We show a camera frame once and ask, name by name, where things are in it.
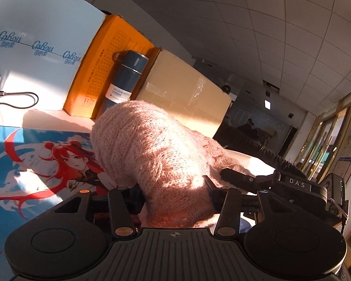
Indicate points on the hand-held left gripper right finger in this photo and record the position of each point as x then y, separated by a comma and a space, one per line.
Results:
229, 207

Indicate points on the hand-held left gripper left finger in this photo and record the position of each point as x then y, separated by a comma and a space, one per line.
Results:
118, 203

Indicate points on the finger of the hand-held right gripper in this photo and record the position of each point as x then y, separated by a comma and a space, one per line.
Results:
245, 179

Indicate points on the pink fuzzy sweater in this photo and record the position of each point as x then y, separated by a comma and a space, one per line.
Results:
152, 152

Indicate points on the gold framed glass doors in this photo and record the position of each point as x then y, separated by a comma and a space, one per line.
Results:
330, 140

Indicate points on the dark chalkboard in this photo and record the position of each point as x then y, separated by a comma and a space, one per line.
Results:
251, 111

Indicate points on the ceiling light panel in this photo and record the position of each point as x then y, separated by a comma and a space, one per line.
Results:
267, 104

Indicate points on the blue printed desk mat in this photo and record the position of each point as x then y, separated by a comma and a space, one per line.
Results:
26, 158

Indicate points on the brown cardboard box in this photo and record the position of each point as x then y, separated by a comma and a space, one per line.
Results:
181, 90

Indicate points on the blue vacuum bottle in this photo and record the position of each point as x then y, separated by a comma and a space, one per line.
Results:
125, 76

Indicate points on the orange cardboard box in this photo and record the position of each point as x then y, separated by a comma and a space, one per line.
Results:
105, 55

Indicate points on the light blue cardboard box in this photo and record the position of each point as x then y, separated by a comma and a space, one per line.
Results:
41, 14

